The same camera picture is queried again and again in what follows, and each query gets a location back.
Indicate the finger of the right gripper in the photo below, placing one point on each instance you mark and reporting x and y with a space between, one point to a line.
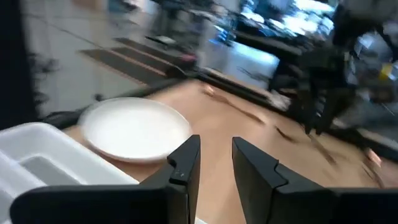
309 109
324 109

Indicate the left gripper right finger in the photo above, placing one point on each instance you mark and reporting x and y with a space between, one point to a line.
255 177

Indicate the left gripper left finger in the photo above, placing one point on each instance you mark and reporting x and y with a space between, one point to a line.
186 161

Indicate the rose gold spoon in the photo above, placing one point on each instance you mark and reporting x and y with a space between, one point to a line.
209 90
373 157

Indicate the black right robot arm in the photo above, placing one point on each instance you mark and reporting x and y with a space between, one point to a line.
340 28

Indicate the rose gold fork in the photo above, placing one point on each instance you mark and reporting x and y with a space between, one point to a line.
325 152

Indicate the white round plate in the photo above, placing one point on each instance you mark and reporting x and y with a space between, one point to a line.
133 127

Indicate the white cutlery organizer tray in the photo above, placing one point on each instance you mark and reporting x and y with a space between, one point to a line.
46 140

